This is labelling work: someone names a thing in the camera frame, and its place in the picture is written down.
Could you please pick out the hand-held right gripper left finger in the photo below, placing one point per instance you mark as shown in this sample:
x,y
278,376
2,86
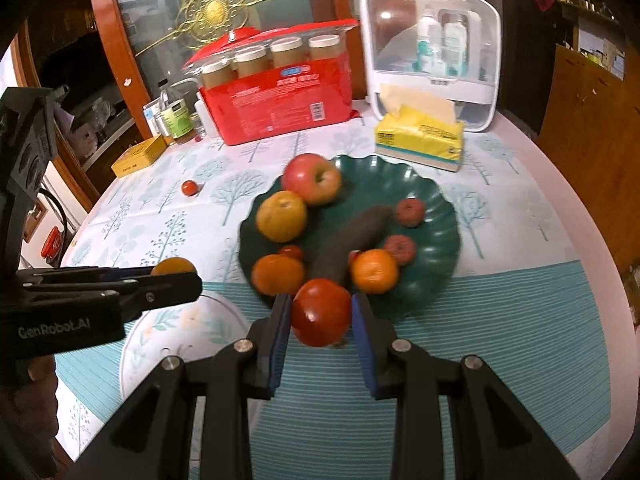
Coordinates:
x,y
280,345

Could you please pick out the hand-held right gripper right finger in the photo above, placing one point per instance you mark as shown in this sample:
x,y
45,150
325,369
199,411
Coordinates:
x,y
365,350

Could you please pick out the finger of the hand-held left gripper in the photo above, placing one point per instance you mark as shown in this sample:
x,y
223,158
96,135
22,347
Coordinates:
x,y
120,275
160,290

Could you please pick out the small mandarin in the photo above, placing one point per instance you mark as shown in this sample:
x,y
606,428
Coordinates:
x,y
172,265

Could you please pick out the red tomato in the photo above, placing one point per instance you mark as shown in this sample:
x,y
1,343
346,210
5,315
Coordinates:
x,y
190,188
320,310

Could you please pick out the medium mandarin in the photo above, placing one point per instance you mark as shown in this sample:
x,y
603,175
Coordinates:
x,y
277,274

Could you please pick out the mandarin with stem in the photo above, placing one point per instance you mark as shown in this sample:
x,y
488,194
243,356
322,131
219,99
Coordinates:
x,y
374,271

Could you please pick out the small wrinkled dark red fruit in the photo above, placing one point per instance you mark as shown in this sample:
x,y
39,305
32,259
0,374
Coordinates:
x,y
400,250

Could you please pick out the dark green scalloped plate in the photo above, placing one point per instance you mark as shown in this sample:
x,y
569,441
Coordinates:
x,y
435,270

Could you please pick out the large orange with red sticker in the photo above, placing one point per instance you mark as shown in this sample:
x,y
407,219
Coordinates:
x,y
281,216

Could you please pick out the large wrinkled dark red fruit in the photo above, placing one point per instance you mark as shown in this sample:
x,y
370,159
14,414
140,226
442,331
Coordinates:
x,y
410,212

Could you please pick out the red apple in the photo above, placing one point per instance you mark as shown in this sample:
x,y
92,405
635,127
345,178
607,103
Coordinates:
x,y
312,178

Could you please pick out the small red object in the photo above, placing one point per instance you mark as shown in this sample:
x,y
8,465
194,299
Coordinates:
x,y
52,243

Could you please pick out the small cherry tomato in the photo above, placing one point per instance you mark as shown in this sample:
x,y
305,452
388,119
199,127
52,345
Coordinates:
x,y
291,252
355,255

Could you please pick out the dark cucumber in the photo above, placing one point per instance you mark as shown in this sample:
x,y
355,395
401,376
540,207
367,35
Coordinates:
x,y
350,232

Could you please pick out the yellow flat box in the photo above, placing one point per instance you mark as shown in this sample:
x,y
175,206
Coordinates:
x,y
139,156

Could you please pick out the tree print tablecloth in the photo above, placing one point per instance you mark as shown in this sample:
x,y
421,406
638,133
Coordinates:
x,y
500,310

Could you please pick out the green label jar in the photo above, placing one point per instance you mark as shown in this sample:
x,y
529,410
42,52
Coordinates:
x,y
176,119

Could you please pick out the white and blue carton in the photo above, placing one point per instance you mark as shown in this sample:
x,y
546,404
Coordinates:
x,y
150,110

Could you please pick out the white plastic bottle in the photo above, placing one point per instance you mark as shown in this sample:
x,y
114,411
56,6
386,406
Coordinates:
x,y
204,110

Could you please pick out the yellow tissue pack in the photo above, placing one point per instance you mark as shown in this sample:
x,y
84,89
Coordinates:
x,y
420,140

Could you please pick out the red jar multipack package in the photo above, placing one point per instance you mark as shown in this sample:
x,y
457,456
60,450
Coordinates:
x,y
280,105

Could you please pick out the jar with white lid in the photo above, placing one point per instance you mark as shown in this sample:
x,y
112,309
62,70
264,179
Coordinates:
x,y
288,51
326,46
251,61
218,74

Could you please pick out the wooden glass cabinet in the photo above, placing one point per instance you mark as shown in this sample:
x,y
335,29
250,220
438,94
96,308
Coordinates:
x,y
97,35

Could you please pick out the white clear storage box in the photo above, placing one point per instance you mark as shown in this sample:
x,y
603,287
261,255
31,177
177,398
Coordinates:
x,y
480,105

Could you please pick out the gold ornament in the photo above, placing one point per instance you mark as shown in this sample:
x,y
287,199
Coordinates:
x,y
215,7

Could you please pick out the white bottle with teal label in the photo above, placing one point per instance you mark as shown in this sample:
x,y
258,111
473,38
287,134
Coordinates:
x,y
454,45
429,37

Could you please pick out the brown wooden cabinet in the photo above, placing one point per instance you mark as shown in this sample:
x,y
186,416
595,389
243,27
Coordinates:
x,y
575,110

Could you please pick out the cluttered wall shelf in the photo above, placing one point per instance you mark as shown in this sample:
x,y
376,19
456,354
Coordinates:
x,y
595,35

